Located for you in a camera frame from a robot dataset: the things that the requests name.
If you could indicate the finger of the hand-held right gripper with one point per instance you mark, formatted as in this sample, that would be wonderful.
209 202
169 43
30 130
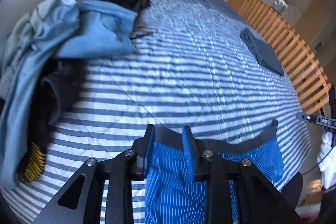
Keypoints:
307 117

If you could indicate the blue white striped bedspread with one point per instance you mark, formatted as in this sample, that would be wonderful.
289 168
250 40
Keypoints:
183 56

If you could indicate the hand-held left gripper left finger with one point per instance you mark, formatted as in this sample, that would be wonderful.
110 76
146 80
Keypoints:
150 146

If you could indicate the blue striped boxer shorts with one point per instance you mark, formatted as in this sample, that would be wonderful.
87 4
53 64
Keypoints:
168 187

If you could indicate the pale blue shirt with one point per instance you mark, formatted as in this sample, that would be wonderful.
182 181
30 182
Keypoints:
23 82

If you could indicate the black yellow sock garment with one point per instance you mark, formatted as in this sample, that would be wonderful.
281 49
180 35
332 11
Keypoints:
52 95

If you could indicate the blue t-shirt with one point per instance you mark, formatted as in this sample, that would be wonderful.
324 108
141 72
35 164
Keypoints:
99 29

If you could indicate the wooden slatted bed frame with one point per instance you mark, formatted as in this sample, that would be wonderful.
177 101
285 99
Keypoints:
288 37

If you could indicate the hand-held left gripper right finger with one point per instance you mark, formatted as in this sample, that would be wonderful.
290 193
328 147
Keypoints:
187 145

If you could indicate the person's right hand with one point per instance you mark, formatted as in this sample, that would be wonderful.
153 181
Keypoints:
326 163

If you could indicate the person's right forearm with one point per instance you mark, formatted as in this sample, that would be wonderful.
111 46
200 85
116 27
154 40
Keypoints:
329 203

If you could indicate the potted plant in white pot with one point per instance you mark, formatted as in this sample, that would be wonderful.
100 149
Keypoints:
279 5

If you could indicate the light wooden cabinet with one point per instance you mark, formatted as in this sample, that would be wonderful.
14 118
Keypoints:
315 19

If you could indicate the dark cloth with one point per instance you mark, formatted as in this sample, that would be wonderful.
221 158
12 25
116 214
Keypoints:
292 190

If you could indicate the folded dark grey garment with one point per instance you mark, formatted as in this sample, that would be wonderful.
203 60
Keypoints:
262 53

